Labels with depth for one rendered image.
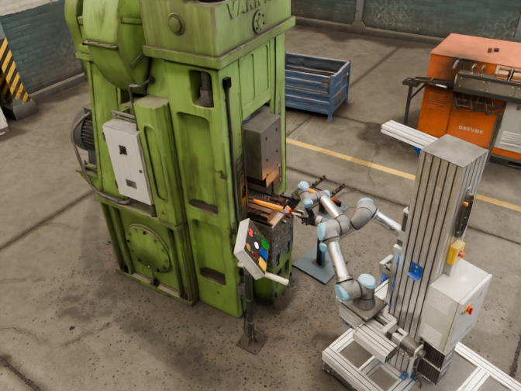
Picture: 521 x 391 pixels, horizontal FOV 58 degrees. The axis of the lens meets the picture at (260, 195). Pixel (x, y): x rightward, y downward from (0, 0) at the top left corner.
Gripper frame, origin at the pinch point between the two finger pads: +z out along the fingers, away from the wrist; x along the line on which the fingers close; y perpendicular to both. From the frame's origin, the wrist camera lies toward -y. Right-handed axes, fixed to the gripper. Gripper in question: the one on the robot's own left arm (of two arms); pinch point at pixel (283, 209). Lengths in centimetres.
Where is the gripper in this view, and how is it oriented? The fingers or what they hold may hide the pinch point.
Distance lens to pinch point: 376.1
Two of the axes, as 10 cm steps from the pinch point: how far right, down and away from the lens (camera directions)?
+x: 5.1, -5.2, 6.9
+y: 7.7, 6.3, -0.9
